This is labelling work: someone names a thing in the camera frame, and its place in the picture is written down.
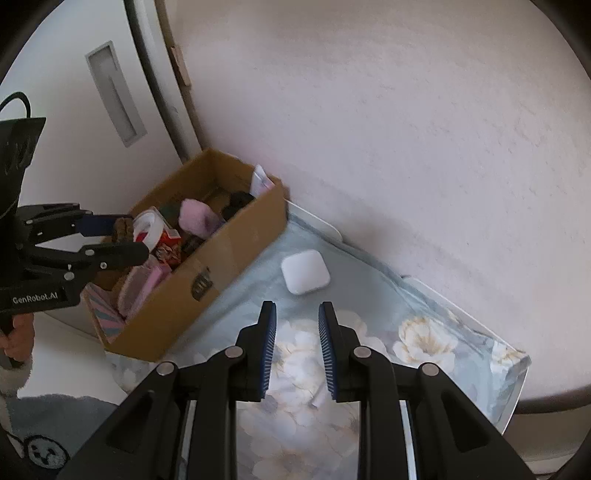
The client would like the person's left hand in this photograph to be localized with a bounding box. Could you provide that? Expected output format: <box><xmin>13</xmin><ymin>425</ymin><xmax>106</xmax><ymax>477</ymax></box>
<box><xmin>0</xmin><ymin>314</ymin><xmax>36</xmax><ymax>366</ymax></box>

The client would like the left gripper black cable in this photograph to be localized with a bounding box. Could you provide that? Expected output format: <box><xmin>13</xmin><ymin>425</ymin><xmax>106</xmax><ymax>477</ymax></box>
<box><xmin>0</xmin><ymin>92</ymin><xmax>34</xmax><ymax>121</ymax></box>

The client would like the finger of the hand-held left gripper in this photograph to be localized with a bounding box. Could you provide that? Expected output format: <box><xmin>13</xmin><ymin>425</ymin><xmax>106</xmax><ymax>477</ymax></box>
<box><xmin>28</xmin><ymin>203</ymin><xmax>136</xmax><ymax>241</ymax></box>
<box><xmin>28</xmin><ymin>241</ymin><xmax>151</xmax><ymax>283</ymax></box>

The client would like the red snack packet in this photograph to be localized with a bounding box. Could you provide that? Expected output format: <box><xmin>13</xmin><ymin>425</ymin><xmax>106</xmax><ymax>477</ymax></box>
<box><xmin>154</xmin><ymin>229</ymin><xmax>184</xmax><ymax>269</ymax></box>

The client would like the cardboard box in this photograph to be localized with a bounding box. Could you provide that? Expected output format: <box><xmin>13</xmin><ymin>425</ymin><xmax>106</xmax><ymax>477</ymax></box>
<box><xmin>83</xmin><ymin>148</ymin><xmax>290</xmax><ymax>363</ymax></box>

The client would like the grey garment with face print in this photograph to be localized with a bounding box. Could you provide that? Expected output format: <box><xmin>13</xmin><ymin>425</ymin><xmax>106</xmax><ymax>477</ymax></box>
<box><xmin>0</xmin><ymin>391</ymin><xmax>122</xmax><ymax>480</ymax></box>

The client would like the floral blanket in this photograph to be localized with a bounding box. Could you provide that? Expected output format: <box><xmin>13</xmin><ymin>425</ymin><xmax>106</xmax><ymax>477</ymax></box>
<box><xmin>106</xmin><ymin>216</ymin><xmax>530</xmax><ymax>480</ymax></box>

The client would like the white paper packet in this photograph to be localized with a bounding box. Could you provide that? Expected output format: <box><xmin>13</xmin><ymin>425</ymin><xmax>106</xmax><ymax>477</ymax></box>
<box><xmin>249</xmin><ymin>164</ymin><xmax>276</xmax><ymax>198</ymax></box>

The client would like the pink blue striped pouch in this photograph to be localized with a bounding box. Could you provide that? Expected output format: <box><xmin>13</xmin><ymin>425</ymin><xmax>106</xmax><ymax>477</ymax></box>
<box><xmin>85</xmin><ymin>281</ymin><xmax>128</xmax><ymax>345</ymax></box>

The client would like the black round item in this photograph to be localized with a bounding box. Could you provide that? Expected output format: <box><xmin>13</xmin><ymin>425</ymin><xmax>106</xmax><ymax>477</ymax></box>
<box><xmin>222</xmin><ymin>191</ymin><xmax>256</xmax><ymax>221</ymax></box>

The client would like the pink plush toy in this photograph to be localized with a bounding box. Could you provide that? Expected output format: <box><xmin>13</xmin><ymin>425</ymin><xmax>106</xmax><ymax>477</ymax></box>
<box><xmin>178</xmin><ymin>198</ymin><xmax>228</xmax><ymax>240</ymax></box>

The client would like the person's left forearm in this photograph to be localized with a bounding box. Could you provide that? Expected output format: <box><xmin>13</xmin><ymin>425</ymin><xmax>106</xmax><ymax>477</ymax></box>
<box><xmin>0</xmin><ymin>357</ymin><xmax>34</xmax><ymax>398</ymax></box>

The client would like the brown and white plush toy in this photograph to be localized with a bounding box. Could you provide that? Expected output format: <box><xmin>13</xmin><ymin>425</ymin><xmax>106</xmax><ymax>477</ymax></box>
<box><xmin>110</xmin><ymin>217</ymin><xmax>136</xmax><ymax>244</ymax></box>

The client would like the pink flat packet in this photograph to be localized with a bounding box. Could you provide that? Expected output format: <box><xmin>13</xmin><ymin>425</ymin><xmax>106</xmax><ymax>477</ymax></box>
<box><xmin>117</xmin><ymin>265</ymin><xmax>172</xmax><ymax>320</ymax></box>

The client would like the recessed door handle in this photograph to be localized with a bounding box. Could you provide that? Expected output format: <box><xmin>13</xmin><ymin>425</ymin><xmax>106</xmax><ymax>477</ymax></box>
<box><xmin>84</xmin><ymin>40</ymin><xmax>149</xmax><ymax>149</ymax></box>

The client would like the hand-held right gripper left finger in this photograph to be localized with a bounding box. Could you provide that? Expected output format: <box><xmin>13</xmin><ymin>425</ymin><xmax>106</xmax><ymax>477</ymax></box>
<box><xmin>55</xmin><ymin>300</ymin><xmax>278</xmax><ymax>480</ymax></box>

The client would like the white square case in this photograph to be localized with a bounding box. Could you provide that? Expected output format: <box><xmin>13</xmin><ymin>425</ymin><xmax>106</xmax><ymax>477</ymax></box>
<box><xmin>281</xmin><ymin>249</ymin><xmax>332</xmax><ymax>296</ymax></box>

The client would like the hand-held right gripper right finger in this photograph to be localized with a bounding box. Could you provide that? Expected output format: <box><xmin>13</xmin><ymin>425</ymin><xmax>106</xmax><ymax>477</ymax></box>
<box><xmin>318</xmin><ymin>301</ymin><xmax>536</xmax><ymax>480</ymax></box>

